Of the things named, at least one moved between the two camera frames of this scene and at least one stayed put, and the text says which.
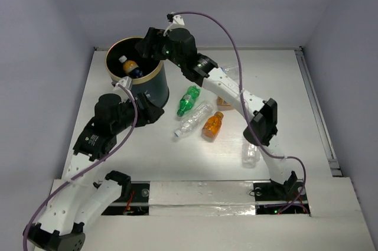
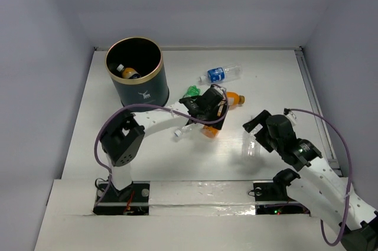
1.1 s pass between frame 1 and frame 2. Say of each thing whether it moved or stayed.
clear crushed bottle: stayed
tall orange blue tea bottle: moved
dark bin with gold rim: stayed
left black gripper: moved
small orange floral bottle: stayed
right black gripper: moved
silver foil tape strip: stayed
